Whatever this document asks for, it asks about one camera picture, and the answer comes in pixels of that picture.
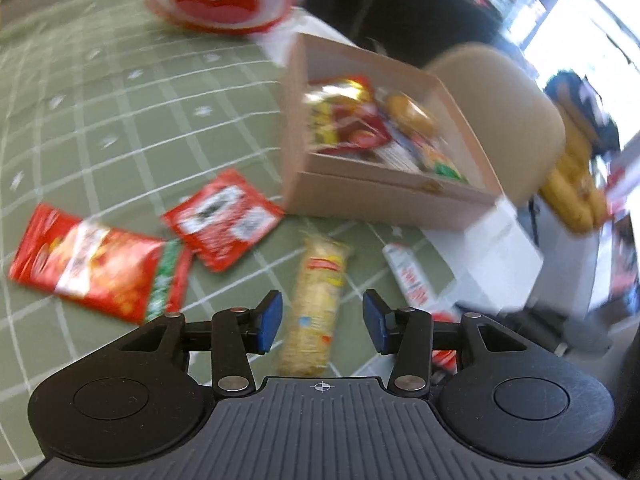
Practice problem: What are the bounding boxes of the wrapped yellow cake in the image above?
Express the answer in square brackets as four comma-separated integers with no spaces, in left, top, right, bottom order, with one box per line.
[382,91,441,136]

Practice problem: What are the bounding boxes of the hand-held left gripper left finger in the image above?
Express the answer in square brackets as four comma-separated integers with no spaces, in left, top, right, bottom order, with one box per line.
[118,290,284,397]

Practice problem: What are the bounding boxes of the pink cardboard box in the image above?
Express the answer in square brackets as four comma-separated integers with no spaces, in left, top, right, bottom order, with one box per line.
[279,32,503,231]

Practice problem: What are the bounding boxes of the beige cracker packet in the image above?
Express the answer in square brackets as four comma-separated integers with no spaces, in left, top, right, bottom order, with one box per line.
[277,232,353,377]

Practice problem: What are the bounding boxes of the shiny dark red snack packet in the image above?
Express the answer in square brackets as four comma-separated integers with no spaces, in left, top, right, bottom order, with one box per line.
[305,77,396,156]

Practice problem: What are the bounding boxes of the green pink snack packet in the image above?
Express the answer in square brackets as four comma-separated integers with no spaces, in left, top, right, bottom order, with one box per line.
[431,157,470,184]

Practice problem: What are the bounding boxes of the spoon-shaped red white packet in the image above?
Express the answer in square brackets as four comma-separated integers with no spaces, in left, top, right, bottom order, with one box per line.
[382,242,461,371]

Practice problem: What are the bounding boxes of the red packet with white labels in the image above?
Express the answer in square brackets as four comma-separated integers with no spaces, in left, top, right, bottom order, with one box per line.
[161,169,285,273]

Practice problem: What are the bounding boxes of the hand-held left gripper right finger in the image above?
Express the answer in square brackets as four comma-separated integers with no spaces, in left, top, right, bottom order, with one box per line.
[362,288,532,396]

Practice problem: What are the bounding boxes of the yellow plush toy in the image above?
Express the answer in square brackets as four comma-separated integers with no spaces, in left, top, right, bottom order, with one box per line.
[537,105,608,233]

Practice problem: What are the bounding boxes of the green checkered tablecloth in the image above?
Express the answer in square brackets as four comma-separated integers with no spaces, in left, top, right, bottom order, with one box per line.
[0,0,456,411]

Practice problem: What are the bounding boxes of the beige chair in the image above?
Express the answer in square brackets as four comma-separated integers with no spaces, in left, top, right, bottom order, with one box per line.
[422,44,566,206]

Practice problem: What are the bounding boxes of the blue bag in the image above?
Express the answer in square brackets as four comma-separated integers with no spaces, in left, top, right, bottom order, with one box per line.
[542,71,621,153]

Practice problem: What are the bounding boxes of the red fries snack packet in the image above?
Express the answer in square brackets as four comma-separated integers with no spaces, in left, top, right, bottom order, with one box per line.
[8,204,193,324]

